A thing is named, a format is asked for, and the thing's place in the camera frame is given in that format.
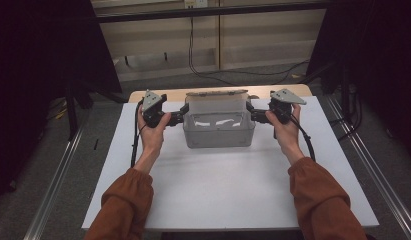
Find transparent grey storage box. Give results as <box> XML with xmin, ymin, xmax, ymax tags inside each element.
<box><xmin>182</xmin><ymin>110</ymin><xmax>257</xmax><ymax>150</ymax></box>

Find transparent grey box lid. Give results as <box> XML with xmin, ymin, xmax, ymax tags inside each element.
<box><xmin>185</xmin><ymin>88</ymin><xmax>250</xmax><ymax>116</ymax></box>

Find black floor cables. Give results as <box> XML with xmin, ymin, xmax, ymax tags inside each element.
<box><xmin>328</xmin><ymin>81</ymin><xmax>366</xmax><ymax>142</ymax></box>

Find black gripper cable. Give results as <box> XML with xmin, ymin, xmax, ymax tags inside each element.
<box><xmin>130</xmin><ymin>99</ymin><xmax>148</xmax><ymax>169</ymax></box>
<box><xmin>288</xmin><ymin>114</ymin><xmax>317</xmax><ymax>163</ymax></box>

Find person's right hand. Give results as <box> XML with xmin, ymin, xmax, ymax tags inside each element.
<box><xmin>264</xmin><ymin>103</ymin><xmax>302</xmax><ymax>158</ymax></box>

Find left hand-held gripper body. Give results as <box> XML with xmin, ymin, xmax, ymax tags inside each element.
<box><xmin>141</xmin><ymin>88</ymin><xmax>176</xmax><ymax>130</ymax></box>

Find black curtain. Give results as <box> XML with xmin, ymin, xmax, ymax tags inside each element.
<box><xmin>0</xmin><ymin>0</ymin><xmax>123</xmax><ymax>204</ymax></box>
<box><xmin>305</xmin><ymin>0</ymin><xmax>411</xmax><ymax>164</ymax></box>

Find metal floor rail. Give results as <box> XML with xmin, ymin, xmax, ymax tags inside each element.
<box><xmin>325</xmin><ymin>95</ymin><xmax>411</xmax><ymax>240</ymax></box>
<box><xmin>23</xmin><ymin>109</ymin><xmax>88</xmax><ymax>240</ymax></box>

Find black power cable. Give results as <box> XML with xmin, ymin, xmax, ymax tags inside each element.
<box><xmin>187</xmin><ymin>15</ymin><xmax>311</xmax><ymax>86</ymax></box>

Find black metal stand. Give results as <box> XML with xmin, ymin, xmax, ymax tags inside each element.
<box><xmin>63</xmin><ymin>78</ymin><xmax>95</xmax><ymax>142</ymax></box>

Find white wall socket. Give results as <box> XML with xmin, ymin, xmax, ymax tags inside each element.
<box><xmin>184</xmin><ymin>0</ymin><xmax>209</xmax><ymax>10</ymax></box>

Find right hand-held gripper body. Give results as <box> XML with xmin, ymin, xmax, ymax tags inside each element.
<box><xmin>259</xmin><ymin>88</ymin><xmax>308</xmax><ymax>126</ymax></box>

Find beige cabinet counter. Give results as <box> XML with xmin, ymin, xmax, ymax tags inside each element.
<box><xmin>91</xmin><ymin>0</ymin><xmax>328</xmax><ymax>83</ymax></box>

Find person's left hand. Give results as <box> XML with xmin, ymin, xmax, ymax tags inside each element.
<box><xmin>136</xmin><ymin>105</ymin><xmax>173</xmax><ymax>158</ymax></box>

